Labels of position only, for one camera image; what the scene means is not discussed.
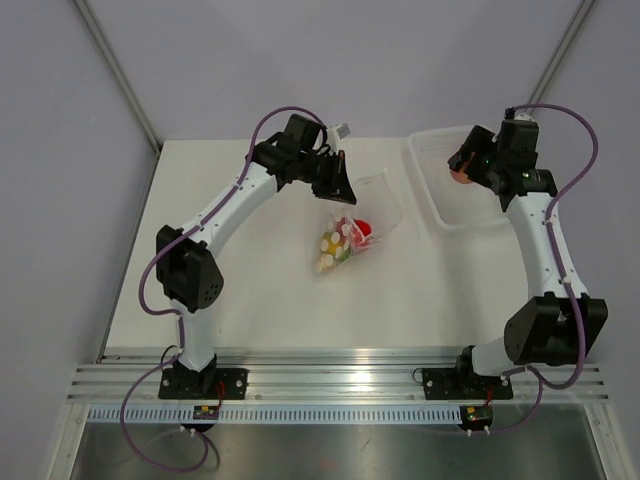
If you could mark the aluminium frame post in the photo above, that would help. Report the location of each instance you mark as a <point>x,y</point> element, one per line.
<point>106,52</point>
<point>560,54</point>

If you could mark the yellow green toy mango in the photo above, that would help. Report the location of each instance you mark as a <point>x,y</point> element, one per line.
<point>336,245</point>

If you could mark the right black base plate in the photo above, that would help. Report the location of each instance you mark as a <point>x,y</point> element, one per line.
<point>449,384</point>

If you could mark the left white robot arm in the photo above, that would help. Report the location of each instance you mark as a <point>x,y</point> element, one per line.
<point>186,260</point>

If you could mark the pink toy peach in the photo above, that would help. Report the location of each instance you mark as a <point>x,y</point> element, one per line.
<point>461,177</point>

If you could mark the red toy tomato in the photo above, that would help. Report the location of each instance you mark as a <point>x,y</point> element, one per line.
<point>360,230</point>

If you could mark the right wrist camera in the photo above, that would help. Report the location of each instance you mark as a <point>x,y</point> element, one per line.
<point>517,114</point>

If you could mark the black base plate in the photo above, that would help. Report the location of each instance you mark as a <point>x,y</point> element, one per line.
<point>449,384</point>
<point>225,383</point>

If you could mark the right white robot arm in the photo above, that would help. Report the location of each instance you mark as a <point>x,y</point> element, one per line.
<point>559,323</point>

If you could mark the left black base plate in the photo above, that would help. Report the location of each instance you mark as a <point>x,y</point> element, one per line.
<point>225,383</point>

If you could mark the right aluminium frame post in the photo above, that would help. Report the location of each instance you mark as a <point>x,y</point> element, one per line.
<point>560,54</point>

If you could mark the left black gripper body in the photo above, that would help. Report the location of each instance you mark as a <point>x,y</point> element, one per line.
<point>309,167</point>

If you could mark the clear zip top bag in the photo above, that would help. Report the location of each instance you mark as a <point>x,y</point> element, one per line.
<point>347,231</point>

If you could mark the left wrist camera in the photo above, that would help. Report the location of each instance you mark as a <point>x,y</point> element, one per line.
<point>335,133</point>

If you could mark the right controller board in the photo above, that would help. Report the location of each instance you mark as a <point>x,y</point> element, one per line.
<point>477,416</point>

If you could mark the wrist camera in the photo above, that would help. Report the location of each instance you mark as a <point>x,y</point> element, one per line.
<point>517,114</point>
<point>335,133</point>

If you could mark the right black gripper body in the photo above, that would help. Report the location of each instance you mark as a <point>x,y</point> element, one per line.
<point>500,161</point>

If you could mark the aluminium mounting rail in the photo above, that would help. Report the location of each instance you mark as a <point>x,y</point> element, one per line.
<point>293,376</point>

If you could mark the controller board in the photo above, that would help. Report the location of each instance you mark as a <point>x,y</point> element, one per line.
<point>477,416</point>
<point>206,412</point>

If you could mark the left controller board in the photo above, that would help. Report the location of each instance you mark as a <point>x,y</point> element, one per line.
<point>206,412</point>

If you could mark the white slotted cable duct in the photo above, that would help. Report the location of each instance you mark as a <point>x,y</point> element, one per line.
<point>282,414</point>

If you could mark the white plastic food basket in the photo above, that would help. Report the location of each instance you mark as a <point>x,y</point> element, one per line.
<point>455,208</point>

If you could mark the left aluminium frame post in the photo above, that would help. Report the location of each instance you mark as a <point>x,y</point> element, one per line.
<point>106,52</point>

